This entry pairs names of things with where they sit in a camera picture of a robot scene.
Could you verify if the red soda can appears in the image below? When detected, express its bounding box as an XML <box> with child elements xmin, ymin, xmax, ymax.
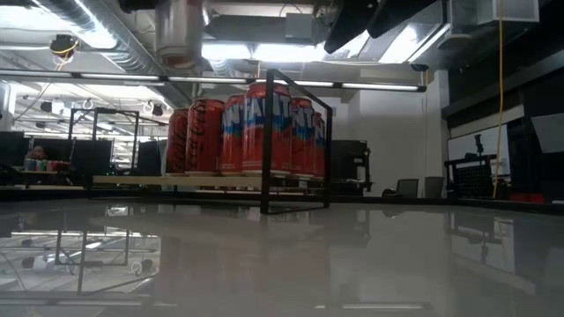
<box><xmin>219</xmin><ymin>93</ymin><xmax>247</xmax><ymax>177</ymax></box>

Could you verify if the long ceiling light strip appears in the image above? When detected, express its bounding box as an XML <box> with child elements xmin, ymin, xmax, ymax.
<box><xmin>0</xmin><ymin>69</ymin><xmax>427</xmax><ymax>92</ymax></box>

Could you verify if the black workstation frame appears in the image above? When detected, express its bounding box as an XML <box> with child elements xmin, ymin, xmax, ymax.
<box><xmin>68</xmin><ymin>107</ymin><xmax>141</xmax><ymax>173</ymax></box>

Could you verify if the black wire basket cart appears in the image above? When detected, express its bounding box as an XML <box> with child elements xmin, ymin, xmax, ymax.
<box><xmin>443</xmin><ymin>134</ymin><xmax>503</xmax><ymax>199</ymax></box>

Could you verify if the person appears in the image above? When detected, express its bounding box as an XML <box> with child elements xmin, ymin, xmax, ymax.
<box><xmin>26</xmin><ymin>144</ymin><xmax>49</xmax><ymax>162</ymax></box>

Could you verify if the ribbed silver ceiling duct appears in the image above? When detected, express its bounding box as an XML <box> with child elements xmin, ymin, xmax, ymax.
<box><xmin>34</xmin><ymin>0</ymin><xmax>155</xmax><ymax>76</ymax></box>

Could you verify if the black ceiling-mounted device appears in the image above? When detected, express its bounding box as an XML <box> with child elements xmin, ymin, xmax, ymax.
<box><xmin>48</xmin><ymin>33</ymin><xmax>79</xmax><ymax>71</ymax></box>

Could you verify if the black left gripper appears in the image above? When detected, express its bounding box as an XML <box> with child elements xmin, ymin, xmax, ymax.
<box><xmin>116</xmin><ymin>0</ymin><xmax>159</xmax><ymax>13</ymax></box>

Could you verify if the black cabinet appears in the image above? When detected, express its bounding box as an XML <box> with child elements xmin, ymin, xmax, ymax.
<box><xmin>330</xmin><ymin>139</ymin><xmax>374</xmax><ymax>197</ymax></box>

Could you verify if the silver Diet Coke can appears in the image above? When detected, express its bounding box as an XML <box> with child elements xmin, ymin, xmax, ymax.
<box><xmin>153</xmin><ymin>0</ymin><xmax>204</xmax><ymax>70</ymax></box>

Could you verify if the grey chair back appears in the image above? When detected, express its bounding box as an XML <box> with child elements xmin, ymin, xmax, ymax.
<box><xmin>424</xmin><ymin>175</ymin><xmax>446</xmax><ymax>199</ymax></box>
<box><xmin>395</xmin><ymin>178</ymin><xmax>419</xmax><ymax>199</ymax></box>

